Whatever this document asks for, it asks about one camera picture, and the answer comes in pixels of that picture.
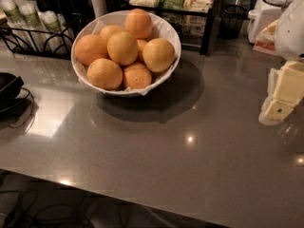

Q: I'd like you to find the hidden middle orange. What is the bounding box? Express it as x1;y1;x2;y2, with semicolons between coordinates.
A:
137;39;147;63

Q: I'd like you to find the white bowl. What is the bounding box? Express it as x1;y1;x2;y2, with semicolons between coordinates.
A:
70;9;182;99

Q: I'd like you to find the black dish on stand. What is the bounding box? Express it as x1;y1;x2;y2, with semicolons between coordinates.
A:
0;72;35;128

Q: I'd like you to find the paper cup stack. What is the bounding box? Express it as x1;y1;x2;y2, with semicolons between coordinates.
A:
0;0;30;48
19;3;46;52
38;10;74;55

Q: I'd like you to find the paper cup stack right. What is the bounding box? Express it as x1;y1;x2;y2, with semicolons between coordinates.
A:
38;10;74;55

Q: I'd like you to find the black wire basket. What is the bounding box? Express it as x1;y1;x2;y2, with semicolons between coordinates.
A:
218;5;247;39

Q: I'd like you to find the black wire cup rack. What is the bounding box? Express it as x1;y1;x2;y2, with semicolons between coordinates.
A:
0;13;81;60

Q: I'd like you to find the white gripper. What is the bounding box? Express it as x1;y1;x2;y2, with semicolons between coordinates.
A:
258;0;304;125

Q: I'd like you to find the white appliance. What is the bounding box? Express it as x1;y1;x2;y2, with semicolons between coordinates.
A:
247;0;294;44

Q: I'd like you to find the paper cup stack left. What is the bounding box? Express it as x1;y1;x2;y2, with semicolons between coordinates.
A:
0;0;30;48

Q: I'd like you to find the paper cup stack middle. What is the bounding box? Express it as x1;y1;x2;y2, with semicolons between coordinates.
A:
19;3;46;52

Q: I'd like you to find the black condiment shelf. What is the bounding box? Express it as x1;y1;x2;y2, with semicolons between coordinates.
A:
128;0;216;55

